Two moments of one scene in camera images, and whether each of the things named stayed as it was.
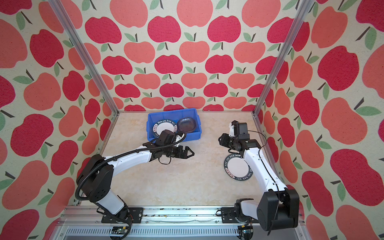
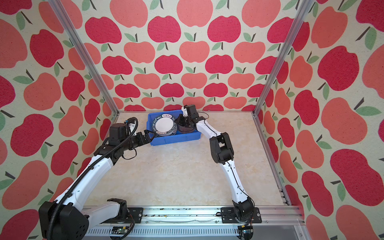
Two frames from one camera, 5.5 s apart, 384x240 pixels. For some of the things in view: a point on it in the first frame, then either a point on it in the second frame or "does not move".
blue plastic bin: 176,115 does not move
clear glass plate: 186,125 does not move
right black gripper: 223,141 to 179,122
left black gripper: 185,152 to 142,141
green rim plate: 237,168 to 164,125
